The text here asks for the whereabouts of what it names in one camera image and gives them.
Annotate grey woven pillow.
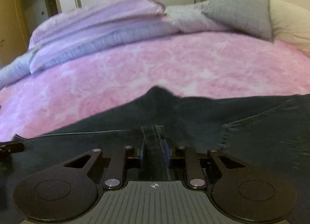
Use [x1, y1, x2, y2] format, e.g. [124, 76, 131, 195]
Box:
[202, 0, 275, 41]

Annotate pink rose fleece blanket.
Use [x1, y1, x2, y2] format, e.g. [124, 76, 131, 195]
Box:
[0, 32, 310, 142]

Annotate pale lilac pillow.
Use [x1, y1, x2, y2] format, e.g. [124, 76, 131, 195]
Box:
[166, 1, 229, 34]

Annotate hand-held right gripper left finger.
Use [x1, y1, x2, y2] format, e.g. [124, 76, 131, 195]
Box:
[63, 140, 147, 191]

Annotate cream pillow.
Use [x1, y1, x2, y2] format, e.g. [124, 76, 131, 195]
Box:
[269, 0, 310, 58]

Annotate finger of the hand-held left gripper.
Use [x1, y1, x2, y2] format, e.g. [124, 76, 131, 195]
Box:
[0, 142, 25, 162]

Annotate folded lilac duvet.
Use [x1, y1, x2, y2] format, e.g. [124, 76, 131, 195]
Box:
[0, 0, 180, 89]

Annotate dark denim pants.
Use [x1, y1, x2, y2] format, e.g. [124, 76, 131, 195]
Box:
[0, 86, 310, 224]

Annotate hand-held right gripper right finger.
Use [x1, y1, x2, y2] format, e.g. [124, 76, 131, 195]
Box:
[161, 137, 245, 190]

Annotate wooden cabinet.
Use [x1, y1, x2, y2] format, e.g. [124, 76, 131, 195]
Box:
[0, 0, 31, 68]

